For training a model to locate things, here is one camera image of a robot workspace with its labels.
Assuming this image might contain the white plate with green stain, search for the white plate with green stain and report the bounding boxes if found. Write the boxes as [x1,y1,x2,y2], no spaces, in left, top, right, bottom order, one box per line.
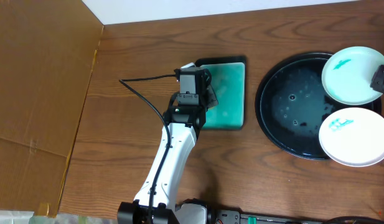
[319,108,384,167]

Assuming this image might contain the brown cardboard panel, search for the brown cardboard panel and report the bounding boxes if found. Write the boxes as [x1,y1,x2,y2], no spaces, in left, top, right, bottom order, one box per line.
[0,0,103,217]

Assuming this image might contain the upper mint green plate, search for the upper mint green plate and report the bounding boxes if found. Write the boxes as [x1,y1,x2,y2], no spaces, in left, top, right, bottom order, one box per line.
[322,46,384,105]

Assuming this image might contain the green yellow scrub sponge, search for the green yellow scrub sponge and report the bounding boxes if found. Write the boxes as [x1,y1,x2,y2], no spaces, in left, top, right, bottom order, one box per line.
[180,62,219,110]

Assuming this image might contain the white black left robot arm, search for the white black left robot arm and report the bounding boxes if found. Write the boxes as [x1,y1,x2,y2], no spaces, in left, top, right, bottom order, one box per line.
[117,67,217,224]

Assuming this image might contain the black rectangular soap tray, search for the black rectangular soap tray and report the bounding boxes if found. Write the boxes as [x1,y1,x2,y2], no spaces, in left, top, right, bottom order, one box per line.
[195,55,246,130]

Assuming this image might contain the round black serving tray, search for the round black serving tray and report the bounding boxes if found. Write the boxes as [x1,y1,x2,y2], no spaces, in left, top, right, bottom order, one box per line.
[255,51,382,161]

